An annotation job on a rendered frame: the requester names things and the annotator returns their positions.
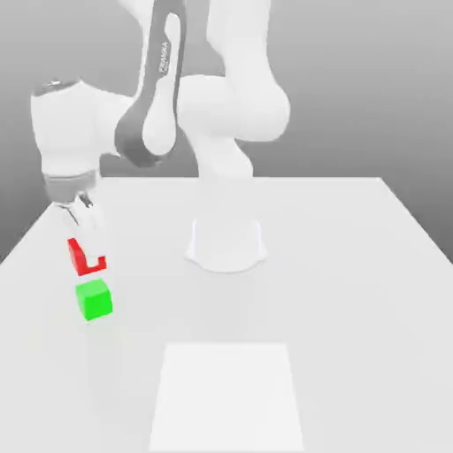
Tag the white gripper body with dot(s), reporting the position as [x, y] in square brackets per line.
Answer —
[92, 226]

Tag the small red cube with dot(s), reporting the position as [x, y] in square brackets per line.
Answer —
[78, 261]

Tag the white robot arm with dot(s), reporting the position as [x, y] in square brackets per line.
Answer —
[230, 106]

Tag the small green cube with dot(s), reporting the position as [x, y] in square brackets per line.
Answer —
[95, 300]

